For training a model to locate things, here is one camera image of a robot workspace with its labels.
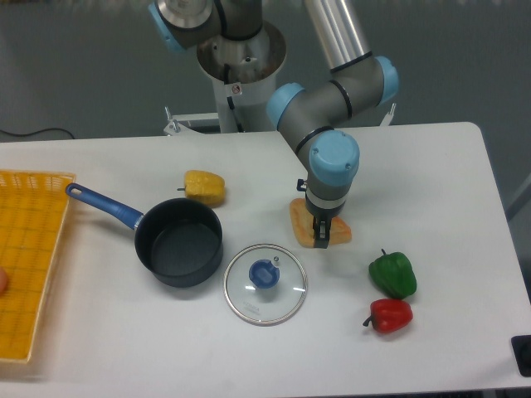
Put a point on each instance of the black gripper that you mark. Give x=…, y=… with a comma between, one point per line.
x=321, y=223

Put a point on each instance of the triangle bread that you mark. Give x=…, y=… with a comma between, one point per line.
x=301, y=221

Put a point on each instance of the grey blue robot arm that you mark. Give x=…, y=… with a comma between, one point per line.
x=330, y=157

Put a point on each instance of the glass lid blue knob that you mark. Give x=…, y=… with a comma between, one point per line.
x=265, y=284

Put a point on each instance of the green bell pepper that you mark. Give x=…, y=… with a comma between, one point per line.
x=393, y=274

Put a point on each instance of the red bell pepper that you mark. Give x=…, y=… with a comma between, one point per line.
x=388, y=315

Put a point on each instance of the yellow bell pepper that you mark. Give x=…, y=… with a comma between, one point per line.
x=205, y=187

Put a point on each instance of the black table grommet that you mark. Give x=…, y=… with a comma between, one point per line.
x=522, y=352

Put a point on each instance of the yellow plastic basket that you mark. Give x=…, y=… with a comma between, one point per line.
x=34, y=206

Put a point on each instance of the black pot blue handle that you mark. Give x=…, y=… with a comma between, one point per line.
x=180, y=241

